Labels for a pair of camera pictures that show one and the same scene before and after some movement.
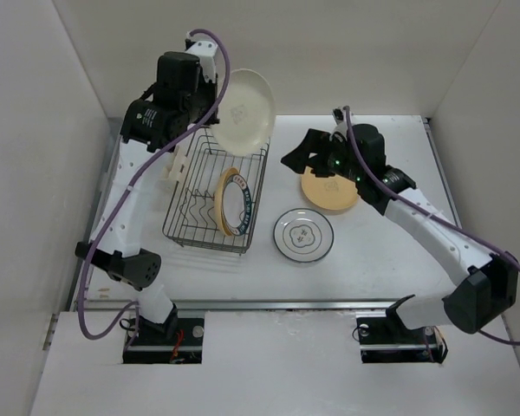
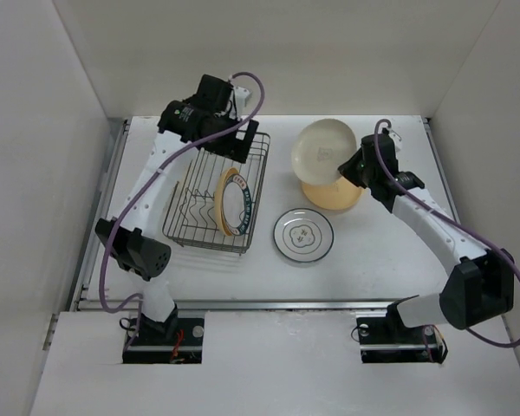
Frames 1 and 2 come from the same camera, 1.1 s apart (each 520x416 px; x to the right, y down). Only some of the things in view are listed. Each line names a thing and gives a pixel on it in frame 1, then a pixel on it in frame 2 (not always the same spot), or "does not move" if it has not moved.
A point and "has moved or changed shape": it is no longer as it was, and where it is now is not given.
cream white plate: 247,114 has moved or changed shape
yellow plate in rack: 218,196 does not move
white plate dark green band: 237,204 does not move
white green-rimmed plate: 303,236 does not move
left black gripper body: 199,103 → 228,146
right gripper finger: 311,153 → 354,170
